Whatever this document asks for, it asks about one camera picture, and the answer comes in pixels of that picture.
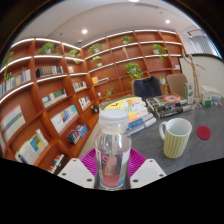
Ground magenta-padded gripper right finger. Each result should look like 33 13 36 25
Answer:
128 148 168 190

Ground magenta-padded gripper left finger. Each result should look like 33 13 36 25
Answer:
57 148 101 190

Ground clear plastic bottle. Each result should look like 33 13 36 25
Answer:
94 108 133 191

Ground yellow striped mug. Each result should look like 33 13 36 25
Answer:
158 117 193 159

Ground stack of colourful books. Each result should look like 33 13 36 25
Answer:
99 95 158 136

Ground flat round red coaster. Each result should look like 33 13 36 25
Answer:
196 125 212 141

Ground stack of dark books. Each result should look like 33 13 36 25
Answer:
145 93 194 120

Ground orange wooden shelf unit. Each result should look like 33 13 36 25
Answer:
0 29 184 174

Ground chair with dark cover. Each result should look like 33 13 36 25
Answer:
130 75 163 101

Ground tall green and white carton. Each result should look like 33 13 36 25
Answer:
184 82 195 105

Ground squat green and white box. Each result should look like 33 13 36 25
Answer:
201 91 213 108

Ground grey curtain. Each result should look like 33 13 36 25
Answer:
188 29 219 58

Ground round ceiling lights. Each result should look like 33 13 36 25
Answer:
80 0 172 36

